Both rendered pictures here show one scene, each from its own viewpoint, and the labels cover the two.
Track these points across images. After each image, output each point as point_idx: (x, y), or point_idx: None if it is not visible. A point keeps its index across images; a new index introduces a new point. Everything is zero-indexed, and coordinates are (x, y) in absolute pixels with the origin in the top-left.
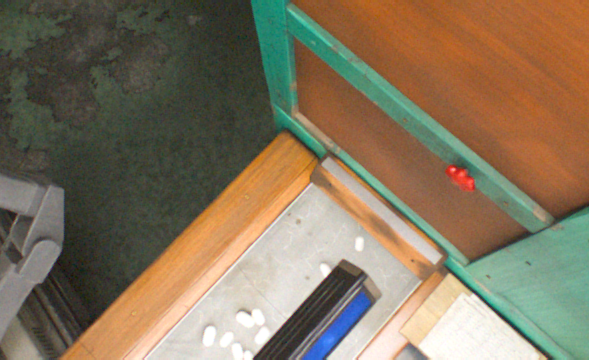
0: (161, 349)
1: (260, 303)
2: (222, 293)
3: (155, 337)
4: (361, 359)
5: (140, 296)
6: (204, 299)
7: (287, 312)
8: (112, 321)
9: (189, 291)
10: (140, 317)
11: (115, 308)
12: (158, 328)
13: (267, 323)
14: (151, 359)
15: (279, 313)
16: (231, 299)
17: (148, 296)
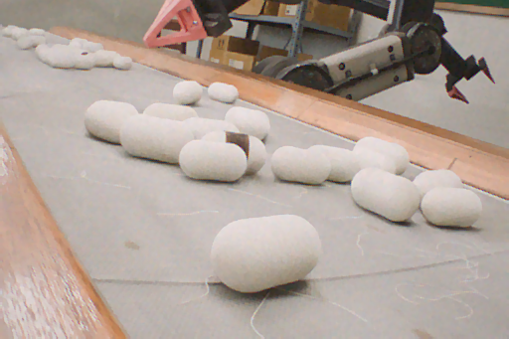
0: (348, 144)
1: (496, 239)
2: (500, 208)
3: (378, 136)
4: (82, 334)
5: (461, 136)
6: (473, 191)
7: (484, 271)
8: (410, 119)
9: (493, 158)
10: (421, 126)
11: (433, 125)
12: (399, 134)
13: (424, 230)
14: (329, 136)
15: (472, 255)
16: (488, 211)
17: (464, 138)
